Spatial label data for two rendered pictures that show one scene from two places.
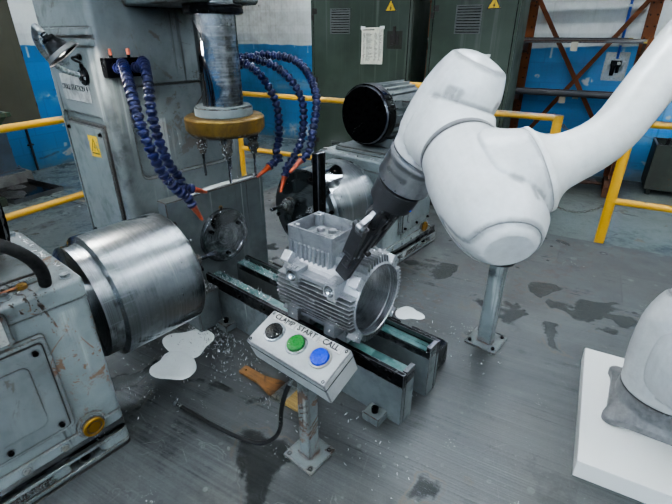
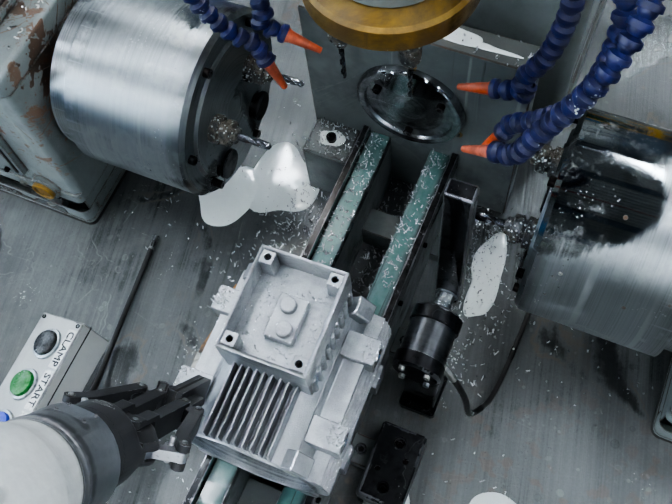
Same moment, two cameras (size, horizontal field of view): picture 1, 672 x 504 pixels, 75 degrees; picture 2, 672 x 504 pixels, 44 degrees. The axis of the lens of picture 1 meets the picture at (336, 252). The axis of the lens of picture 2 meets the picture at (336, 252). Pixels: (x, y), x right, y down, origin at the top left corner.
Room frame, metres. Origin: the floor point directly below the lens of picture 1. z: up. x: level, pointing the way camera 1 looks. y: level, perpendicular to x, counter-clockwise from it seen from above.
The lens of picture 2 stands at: (0.87, -0.30, 1.93)
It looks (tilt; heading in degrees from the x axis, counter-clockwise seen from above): 65 degrees down; 82
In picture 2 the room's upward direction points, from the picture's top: 10 degrees counter-clockwise
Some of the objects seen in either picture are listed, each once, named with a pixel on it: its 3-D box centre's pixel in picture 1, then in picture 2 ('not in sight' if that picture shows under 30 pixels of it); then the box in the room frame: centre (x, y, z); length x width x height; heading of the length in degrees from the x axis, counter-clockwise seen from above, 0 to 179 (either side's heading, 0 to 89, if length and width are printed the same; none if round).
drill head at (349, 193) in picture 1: (331, 201); (650, 240); (1.28, 0.01, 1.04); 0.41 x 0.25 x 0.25; 140
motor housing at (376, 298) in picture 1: (339, 283); (284, 380); (0.83, -0.01, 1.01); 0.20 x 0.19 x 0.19; 51
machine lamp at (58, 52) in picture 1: (67, 57); not in sight; (0.99, 0.55, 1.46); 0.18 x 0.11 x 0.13; 50
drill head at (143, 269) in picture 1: (108, 292); (137, 74); (0.75, 0.45, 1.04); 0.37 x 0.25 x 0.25; 140
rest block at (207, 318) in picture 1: (203, 304); (334, 157); (0.98, 0.35, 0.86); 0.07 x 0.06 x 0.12; 140
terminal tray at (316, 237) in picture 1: (324, 239); (287, 320); (0.85, 0.02, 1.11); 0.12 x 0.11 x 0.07; 51
